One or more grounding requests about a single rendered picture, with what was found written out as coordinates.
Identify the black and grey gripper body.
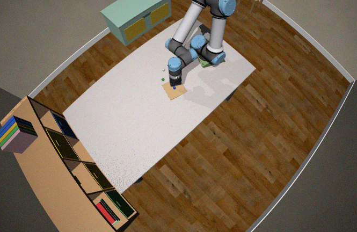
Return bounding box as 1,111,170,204
169,73,181,86

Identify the tan flat mat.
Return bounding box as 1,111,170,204
162,82,187,100

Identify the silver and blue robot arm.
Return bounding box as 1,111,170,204
165,0,236,76

